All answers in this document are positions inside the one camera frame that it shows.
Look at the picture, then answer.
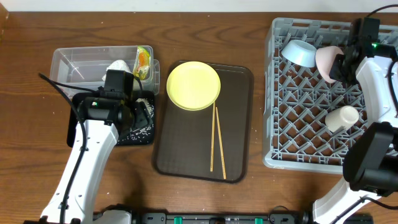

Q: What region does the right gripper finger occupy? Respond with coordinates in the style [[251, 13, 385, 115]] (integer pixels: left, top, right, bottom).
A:
[[329, 54, 348, 82], [343, 63, 358, 84]]

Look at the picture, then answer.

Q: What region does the pile of rice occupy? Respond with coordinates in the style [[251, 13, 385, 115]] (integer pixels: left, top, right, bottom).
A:
[[129, 98, 155, 145]]

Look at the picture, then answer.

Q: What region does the white pink bowl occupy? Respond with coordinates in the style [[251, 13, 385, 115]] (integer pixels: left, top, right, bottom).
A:
[[315, 46, 343, 83]]

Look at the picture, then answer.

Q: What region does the white cup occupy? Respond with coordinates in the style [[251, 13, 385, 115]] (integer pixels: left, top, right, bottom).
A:
[[325, 105, 359, 132]]

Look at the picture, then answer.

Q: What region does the light blue bowl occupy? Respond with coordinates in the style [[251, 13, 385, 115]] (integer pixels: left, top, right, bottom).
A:
[[281, 40, 317, 68]]

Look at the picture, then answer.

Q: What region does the white tissue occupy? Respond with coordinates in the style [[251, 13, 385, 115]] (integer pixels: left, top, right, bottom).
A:
[[106, 60, 131, 73]]

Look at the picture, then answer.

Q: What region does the green yellow snack wrapper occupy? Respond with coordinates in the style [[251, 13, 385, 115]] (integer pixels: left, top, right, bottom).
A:
[[132, 46, 151, 80]]

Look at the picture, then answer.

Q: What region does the yellow plate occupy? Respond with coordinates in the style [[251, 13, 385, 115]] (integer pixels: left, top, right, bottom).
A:
[[166, 61, 221, 111]]

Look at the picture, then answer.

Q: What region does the wooden chopstick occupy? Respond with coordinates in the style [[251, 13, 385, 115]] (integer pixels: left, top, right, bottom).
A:
[[215, 106, 226, 180], [210, 102, 215, 172]]

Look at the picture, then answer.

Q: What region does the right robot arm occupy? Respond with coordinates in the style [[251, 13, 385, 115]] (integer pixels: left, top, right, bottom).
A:
[[309, 40, 397, 223]]

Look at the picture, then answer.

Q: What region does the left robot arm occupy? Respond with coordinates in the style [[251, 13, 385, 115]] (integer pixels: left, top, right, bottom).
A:
[[38, 96, 155, 223]]

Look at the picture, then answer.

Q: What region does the grey dishwasher rack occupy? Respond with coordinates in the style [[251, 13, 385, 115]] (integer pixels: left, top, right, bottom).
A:
[[262, 17, 398, 175]]

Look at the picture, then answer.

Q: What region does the black plastic bin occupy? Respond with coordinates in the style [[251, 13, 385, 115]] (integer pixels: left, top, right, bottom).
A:
[[66, 90, 155, 147]]

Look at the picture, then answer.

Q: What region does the dark brown tray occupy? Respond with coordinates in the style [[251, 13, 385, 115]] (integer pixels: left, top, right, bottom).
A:
[[153, 64, 254, 184]]

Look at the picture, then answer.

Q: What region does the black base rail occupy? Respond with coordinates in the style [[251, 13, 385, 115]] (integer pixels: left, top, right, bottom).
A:
[[93, 204, 312, 224]]

